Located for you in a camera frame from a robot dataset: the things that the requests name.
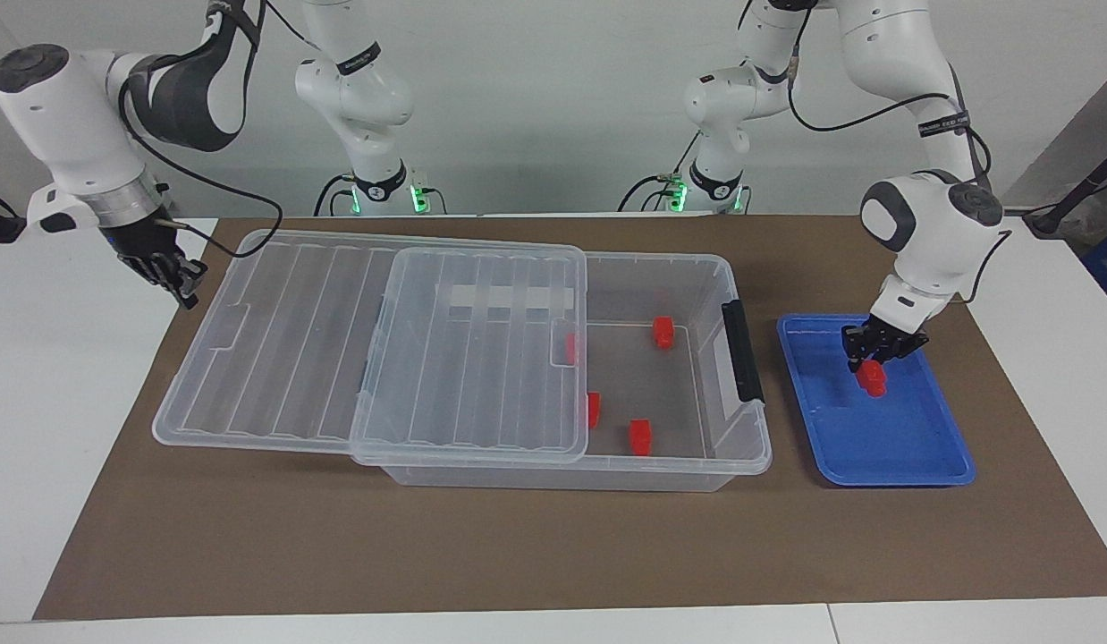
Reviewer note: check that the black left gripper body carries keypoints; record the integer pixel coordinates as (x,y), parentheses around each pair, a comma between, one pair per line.
(884,340)

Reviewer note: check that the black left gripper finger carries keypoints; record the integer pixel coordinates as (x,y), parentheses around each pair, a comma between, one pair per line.
(893,358)
(855,359)

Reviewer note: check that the brown table mat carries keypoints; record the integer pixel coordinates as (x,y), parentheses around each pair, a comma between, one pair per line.
(249,537)

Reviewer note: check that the blue plastic tray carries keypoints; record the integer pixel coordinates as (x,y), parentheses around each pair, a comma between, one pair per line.
(884,438)

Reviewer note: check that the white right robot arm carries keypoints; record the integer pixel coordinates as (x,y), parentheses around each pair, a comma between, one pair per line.
(62,116)

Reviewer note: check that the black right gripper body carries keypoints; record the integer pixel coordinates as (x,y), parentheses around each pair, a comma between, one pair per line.
(147,246)

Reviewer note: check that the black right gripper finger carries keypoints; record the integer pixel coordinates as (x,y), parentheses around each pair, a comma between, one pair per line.
(194,274)
(184,292)

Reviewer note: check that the clear ribbed plastic lid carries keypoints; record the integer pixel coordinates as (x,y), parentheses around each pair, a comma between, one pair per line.
(276,358)

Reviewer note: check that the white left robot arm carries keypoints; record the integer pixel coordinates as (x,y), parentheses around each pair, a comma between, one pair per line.
(884,45)

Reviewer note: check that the red block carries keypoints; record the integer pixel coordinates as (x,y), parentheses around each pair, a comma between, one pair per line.
(571,348)
(873,381)
(594,410)
(640,436)
(663,332)

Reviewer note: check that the black tripod leg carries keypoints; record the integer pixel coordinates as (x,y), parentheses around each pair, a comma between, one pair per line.
(1081,188)

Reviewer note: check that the clear plastic storage box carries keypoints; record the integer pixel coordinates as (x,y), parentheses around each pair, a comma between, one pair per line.
(553,477)

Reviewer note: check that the black clamp stand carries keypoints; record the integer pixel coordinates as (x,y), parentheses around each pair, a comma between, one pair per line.
(1,224)

